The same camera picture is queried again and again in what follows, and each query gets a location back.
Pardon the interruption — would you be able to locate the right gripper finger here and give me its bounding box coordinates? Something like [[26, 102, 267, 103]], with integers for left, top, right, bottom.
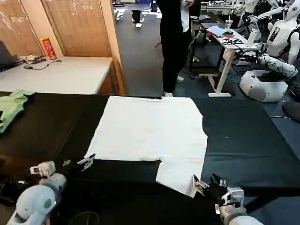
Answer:
[[191, 173, 210, 196], [210, 173, 228, 188]]

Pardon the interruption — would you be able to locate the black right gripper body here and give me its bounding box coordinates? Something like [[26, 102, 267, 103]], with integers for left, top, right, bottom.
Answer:
[[203, 182, 227, 207]]

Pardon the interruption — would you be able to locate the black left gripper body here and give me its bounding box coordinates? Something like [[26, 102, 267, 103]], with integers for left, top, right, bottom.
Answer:
[[55, 163, 83, 182]]

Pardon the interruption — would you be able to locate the white printed t-shirt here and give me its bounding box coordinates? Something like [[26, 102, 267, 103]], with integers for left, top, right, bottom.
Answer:
[[83, 95, 208, 198]]

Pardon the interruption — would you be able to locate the black table cloth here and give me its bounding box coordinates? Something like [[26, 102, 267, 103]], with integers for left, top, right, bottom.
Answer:
[[0, 92, 300, 225]]

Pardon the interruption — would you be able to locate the light green garment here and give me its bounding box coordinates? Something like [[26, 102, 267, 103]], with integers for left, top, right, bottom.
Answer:
[[0, 89, 35, 134]]

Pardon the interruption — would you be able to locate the white side table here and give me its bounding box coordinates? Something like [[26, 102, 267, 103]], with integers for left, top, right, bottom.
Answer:
[[0, 55, 116, 96]]

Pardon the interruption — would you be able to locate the red snack can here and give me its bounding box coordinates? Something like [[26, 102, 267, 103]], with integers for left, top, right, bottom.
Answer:
[[40, 37, 58, 60]]

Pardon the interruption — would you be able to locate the white standing desk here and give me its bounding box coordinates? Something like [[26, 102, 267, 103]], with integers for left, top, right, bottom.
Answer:
[[205, 26, 258, 98]]

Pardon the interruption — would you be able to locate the black laptop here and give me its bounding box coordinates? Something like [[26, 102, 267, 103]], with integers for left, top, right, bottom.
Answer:
[[0, 40, 19, 72]]

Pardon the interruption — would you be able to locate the person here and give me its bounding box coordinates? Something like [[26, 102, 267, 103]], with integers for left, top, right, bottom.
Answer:
[[156, 0, 202, 97]]

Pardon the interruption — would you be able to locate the stack of coloured clothes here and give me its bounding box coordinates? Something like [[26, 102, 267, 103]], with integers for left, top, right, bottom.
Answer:
[[206, 26, 235, 38]]

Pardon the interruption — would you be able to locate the black trash bin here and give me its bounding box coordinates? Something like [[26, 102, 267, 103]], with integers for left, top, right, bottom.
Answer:
[[131, 9, 142, 23]]

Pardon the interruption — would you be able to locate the black desk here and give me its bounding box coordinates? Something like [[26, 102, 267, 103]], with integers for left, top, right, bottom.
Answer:
[[190, 14, 226, 73]]

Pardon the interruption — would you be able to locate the large white humanoid robot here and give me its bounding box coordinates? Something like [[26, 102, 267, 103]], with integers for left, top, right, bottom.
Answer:
[[259, 0, 300, 78]]

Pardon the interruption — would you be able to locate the small adapter with grey cable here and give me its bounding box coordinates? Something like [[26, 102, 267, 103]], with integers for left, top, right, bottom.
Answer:
[[23, 60, 62, 71]]

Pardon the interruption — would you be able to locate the black power strip with cable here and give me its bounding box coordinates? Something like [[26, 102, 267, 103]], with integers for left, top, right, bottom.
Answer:
[[16, 54, 47, 65]]

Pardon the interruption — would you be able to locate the wooden partition wall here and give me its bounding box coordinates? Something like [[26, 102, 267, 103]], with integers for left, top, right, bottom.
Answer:
[[0, 0, 128, 96]]

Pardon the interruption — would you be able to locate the black coiled cable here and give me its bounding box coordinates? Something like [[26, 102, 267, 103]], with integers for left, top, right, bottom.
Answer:
[[221, 37, 244, 46]]

